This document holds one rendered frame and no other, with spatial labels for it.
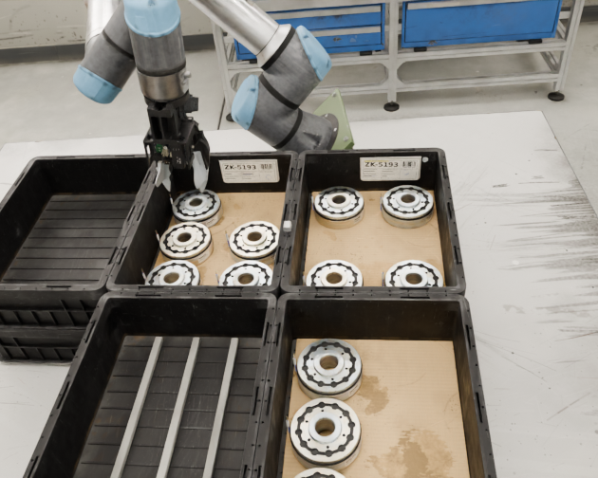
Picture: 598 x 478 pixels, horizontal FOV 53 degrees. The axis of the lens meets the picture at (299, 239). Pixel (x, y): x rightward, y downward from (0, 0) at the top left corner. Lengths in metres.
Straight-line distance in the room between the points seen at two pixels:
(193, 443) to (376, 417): 0.28
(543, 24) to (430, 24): 0.52
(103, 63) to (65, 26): 3.17
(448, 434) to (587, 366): 0.37
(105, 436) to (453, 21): 2.49
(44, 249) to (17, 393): 0.29
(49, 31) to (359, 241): 3.33
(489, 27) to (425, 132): 1.42
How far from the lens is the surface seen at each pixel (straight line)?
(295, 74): 1.37
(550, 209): 1.51
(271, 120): 1.41
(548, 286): 1.33
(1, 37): 4.41
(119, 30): 1.02
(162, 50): 0.92
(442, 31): 3.05
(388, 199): 1.24
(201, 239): 1.19
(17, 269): 1.34
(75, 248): 1.33
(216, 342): 1.06
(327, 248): 1.18
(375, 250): 1.17
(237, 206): 1.30
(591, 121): 3.22
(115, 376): 1.07
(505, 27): 3.11
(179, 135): 0.99
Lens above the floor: 1.65
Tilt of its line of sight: 43 degrees down
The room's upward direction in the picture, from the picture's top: 7 degrees counter-clockwise
